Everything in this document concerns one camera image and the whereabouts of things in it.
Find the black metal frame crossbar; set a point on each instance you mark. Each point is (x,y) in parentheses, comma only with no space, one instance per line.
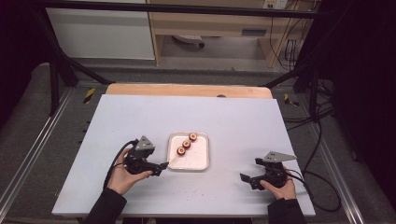
(186,8)

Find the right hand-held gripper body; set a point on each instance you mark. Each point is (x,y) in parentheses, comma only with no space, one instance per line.
(274,172)

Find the white cabinet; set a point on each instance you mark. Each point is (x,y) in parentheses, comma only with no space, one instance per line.
(102,34)

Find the white square tray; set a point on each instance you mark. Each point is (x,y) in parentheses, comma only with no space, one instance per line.
(194,158)

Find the red cored hawthorn fruit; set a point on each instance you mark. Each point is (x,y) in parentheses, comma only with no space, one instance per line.
(181,151)
(193,136)
(186,143)

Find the grey chair base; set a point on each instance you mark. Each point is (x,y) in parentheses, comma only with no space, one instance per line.
(188,39)

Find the light wooden desk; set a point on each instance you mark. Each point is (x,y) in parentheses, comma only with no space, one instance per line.
(214,23)

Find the black metal frame stand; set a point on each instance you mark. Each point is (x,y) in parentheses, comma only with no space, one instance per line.
(311,77)
(57,71)

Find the light wooden board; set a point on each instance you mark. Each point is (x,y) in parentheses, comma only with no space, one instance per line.
(174,90)

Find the thin wooden skewer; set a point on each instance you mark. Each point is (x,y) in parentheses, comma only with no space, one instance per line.
(174,158)

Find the white power strip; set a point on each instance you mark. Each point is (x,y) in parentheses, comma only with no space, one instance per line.
(275,3)

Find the person's right hand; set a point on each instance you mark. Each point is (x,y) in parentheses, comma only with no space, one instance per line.
(281,191)

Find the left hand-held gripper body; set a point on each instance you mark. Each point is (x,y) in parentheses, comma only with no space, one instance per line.
(140,158)

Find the person's left hand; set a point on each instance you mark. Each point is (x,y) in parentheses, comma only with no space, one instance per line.
(123,180)

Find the aluminium floor rail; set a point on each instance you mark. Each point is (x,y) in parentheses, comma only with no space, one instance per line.
(34,149)
(336,174)

